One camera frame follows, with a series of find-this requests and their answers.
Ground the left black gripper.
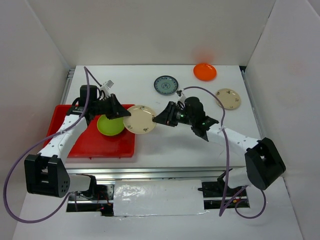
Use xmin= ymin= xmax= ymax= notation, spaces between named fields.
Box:
xmin=91 ymin=93 xmax=131 ymax=120

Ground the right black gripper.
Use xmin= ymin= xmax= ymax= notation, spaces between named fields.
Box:
xmin=152 ymin=101 xmax=195 ymax=127

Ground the lime green plate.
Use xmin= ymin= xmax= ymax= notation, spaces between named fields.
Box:
xmin=96 ymin=115 xmax=125 ymax=137

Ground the cream plate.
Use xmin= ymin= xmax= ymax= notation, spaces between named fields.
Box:
xmin=123 ymin=105 xmax=157 ymax=135
xmin=215 ymin=88 xmax=242 ymax=110

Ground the blue floral plate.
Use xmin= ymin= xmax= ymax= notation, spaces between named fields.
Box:
xmin=153 ymin=75 xmax=179 ymax=96

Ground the orange plate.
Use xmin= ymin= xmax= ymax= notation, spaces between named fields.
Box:
xmin=193 ymin=63 xmax=217 ymax=82

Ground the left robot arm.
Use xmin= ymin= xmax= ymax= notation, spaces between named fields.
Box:
xmin=24 ymin=81 xmax=130 ymax=200

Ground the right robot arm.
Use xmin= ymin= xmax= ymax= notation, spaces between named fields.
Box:
xmin=152 ymin=97 xmax=286 ymax=196

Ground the red plastic bin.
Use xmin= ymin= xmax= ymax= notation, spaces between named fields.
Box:
xmin=39 ymin=104 xmax=135 ymax=160

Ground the white foil covered block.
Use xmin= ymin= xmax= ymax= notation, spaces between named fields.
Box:
xmin=113 ymin=180 xmax=205 ymax=217

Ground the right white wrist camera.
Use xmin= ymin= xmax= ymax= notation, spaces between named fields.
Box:
xmin=176 ymin=90 xmax=186 ymax=104

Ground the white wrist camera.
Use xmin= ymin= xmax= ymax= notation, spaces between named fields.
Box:
xmin=99 ymin=80 xmax=114 ymax=95
xmin=176 ymin=90 xmax=186 ymax=104

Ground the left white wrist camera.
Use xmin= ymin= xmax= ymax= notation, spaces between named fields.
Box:
xmin=99 ymin=80 xmax=114 ymax=95

